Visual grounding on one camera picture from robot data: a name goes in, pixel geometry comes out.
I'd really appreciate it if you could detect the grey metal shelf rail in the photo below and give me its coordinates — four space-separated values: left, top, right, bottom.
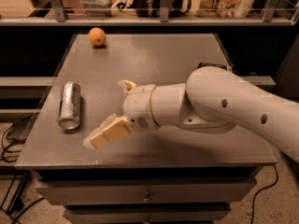
0 0 299 27

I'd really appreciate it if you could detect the grey drawer cabinet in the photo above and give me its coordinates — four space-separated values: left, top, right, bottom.
17 34 276 224

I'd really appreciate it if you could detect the orange fruit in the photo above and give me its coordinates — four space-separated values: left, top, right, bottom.
88 27 107 47

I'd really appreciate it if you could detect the upper drawer knob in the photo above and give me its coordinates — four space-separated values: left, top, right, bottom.
143 191 152 203

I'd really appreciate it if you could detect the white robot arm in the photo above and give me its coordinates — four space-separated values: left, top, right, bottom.
83 66 299 161

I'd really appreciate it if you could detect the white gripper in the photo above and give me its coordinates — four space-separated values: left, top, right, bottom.
83 79 157 149

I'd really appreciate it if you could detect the black cable right floor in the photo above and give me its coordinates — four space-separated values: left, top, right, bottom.
249 165 279 224

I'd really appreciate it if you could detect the black backpack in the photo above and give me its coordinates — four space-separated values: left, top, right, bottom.
117 0 192 18

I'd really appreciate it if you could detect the black cables left floor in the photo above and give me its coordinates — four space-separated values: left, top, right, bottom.
0 115 45 224

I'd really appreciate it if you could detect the silver redbull can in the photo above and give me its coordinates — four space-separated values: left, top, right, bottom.
58 82 81 131

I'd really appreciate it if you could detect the colourful snack bag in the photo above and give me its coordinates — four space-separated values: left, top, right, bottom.
196 0 254 18

